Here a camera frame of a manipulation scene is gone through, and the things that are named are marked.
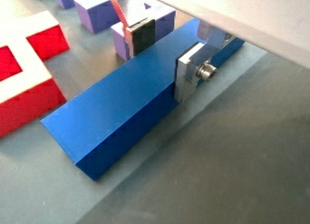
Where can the red fork-shaped block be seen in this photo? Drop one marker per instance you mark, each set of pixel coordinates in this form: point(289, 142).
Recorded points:
point(30, 93)

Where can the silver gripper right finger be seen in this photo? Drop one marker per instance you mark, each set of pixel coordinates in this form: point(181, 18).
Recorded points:
point(193, 66)

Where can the blue rectangular bar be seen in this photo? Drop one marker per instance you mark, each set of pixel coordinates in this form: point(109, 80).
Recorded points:
point(102, 122)

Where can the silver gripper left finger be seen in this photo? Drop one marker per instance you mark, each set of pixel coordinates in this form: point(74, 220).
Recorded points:
point(138, 25)

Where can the purple fork-shaped block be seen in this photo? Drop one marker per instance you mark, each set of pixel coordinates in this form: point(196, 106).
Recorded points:
point(98, 16)

